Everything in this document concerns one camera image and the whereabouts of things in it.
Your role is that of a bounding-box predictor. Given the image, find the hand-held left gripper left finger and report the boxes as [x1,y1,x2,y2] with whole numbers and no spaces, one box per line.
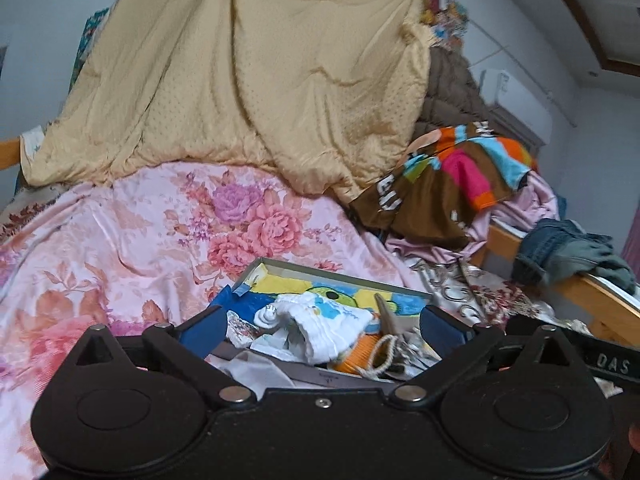
[59,304,253,407]

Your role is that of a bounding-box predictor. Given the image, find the pink curtain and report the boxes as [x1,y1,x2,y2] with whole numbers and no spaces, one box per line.
[620,232,640,281]

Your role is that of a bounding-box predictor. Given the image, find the small floral printed cloth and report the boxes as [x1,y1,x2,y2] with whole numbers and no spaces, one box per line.
[225,310,261,348]

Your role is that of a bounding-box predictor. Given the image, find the orange spool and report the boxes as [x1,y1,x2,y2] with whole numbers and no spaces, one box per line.
[332,332,396,376]

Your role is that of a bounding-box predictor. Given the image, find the pink floral blanket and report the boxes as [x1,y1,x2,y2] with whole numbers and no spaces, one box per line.
[0,160,421,480]

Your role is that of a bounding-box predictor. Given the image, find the white air conditioner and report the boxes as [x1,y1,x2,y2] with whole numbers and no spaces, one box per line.
[477,67,553,146]

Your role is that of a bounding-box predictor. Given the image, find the beige cord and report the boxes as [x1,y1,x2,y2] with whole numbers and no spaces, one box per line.
[355,335,401,378]

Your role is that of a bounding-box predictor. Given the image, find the colourful striped brown towel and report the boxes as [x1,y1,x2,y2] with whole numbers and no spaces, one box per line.
[350,122,538,251]

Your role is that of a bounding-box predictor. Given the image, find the grey box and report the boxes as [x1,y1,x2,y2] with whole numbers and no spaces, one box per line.
[207,257,436,397]

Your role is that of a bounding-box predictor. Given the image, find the wooden ceiling beam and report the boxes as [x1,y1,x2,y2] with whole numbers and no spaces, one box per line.
[532,0,640,73]

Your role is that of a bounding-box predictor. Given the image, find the white blue printed cloth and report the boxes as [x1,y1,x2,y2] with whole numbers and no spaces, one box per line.
[250,292,373,363]

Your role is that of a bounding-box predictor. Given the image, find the teal patterned cloth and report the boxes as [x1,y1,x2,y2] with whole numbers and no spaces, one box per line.
[67,7,111,91]

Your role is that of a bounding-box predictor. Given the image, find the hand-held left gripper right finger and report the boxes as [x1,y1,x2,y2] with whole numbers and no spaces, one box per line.
[389,304,583,407]

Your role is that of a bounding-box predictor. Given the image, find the yellow quilt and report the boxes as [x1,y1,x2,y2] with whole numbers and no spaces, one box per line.
[22,0,433,206]

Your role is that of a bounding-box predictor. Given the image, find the blue yellow cartoon cloth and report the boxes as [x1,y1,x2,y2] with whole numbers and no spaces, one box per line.
[215,272,431,321]

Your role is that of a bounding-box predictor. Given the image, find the colourful floral cloth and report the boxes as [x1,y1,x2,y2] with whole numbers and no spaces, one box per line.
[420,0,471,51]

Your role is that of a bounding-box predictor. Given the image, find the blue jeans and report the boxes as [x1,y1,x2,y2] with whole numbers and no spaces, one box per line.
[512,217,637,293]

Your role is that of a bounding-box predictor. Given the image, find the dark brown quilted jacket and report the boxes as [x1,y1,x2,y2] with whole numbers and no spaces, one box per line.
[415,47,506,136]

